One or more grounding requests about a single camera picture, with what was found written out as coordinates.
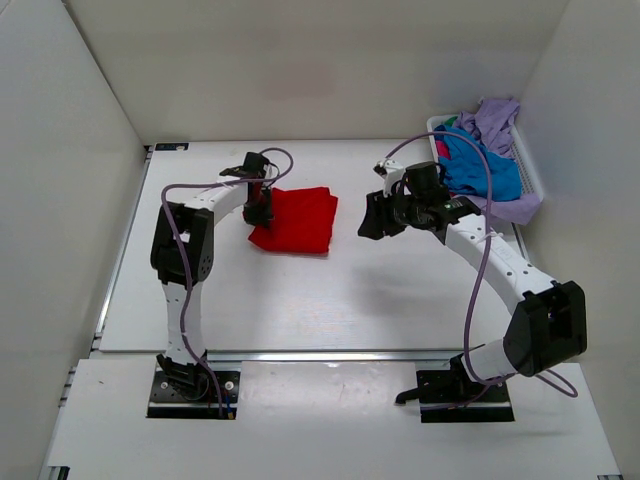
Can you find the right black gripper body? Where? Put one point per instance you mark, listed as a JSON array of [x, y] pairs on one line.
[[408, 208]]

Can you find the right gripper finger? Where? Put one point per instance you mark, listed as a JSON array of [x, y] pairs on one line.
[[376, 220], [392, 228]]

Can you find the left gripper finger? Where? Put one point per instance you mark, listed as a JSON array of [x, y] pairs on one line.
[[253, 208], [264, 208]]

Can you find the red t shirt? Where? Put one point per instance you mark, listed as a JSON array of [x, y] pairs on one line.
[[302, 222]]

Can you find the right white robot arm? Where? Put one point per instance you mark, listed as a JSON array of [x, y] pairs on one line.
[[548, 319]]

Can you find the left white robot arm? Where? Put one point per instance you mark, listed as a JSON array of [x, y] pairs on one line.
[[182, 252]]

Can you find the blue t shirt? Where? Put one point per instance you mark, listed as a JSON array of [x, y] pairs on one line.
[[465, 172]]

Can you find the pink garment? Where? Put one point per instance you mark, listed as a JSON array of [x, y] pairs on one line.
[[442, 149]]

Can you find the lavender t shirt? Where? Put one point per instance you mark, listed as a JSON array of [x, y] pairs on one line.
[[490, 127]]

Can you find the white plastic basket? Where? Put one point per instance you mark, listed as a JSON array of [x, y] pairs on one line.
[[529, 178]]

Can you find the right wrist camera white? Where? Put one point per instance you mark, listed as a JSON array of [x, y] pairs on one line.
[[391, 172]]

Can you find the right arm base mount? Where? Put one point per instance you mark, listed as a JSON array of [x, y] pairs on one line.
[[446, 395]]

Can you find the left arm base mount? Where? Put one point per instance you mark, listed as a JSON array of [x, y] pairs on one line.
[[188, 391]]

